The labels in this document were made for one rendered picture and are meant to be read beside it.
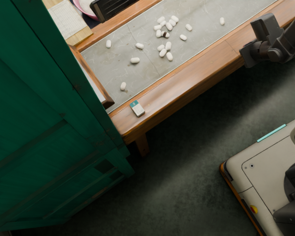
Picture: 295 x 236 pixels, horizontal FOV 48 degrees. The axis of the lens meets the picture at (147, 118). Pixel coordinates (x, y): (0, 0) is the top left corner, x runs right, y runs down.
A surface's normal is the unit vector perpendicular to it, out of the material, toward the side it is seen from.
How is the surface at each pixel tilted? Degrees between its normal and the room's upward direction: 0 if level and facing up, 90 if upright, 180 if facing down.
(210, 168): 0
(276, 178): 0
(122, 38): 0
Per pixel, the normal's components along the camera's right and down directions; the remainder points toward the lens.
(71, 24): -0.05, -0.27
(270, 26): 0.16, 0.07
